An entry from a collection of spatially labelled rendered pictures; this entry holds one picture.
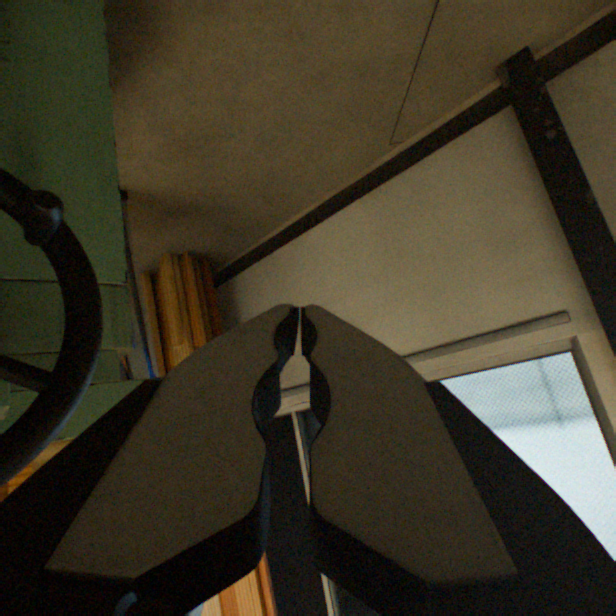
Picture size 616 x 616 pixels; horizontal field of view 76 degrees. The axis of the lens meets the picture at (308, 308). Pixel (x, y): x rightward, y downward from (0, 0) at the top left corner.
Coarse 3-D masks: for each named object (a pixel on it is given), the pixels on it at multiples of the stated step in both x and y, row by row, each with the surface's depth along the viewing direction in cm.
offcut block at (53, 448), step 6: (54, 444) 44; (60, 444) 44; (66, 444) 45; (48, 450) 43; (54, 450) 44; (42, 456) 43; (48, 456) 43; (36, 462) 43; (42, 462) 43; (36, 468) 42
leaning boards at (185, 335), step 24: (168, 264) 198; (192, 264) 208; (144, 288) 213; (168, 288) 196; (192, 288) 199; (168, 312) 196; (192, 312) 197; (216, 312) 204; (168, 336) 210; (192, 336) 197; (216, 336) 203; (168, 360) 210; (264, 552) 179; (264, 576) 177; (216, 600) 198; (240, 600) 183; (264, 600) 177
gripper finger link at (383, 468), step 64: (320, 320) 11; (320, 384) 9; (384, 384) 8; (320, 448) 7; (384, 448) 7; (448, 448) 7; (320, 512) 6; (384, 512) 6; (448, 512) 6; (384, 576) 6; (448, 576) 5; (512, 576) 5
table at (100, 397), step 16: (0, 384) 34; (96, 384) 48; (112, 384) 49; (128, 384) 50; (0, 400) 34; (16, 400) 42; (32, 400) 43; (96, 400) 47; (112, 400) 48; (0, 416) 38; (16, 416) 42; (80, 416) 45; (96, 416) 46; (0, 432) 41; (64, 432) 44; (80, 432) 45
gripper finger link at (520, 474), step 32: (448, 416) 8; (480, 448) 7; (480, 480) 6; (512, 480) 6; (544, 480) 6; (512, 512) 6; (544, 512) 6; (512, 544) 5; (544, 544) 5; (576, 544) 5; (544, 576) 5; (576, 576) 5; (608, 576) 5; (448, 608) 5; (480, 608) 5; (512, 608) 5; (544, 608) 5; (576, 608) 5; (608, 608) 5
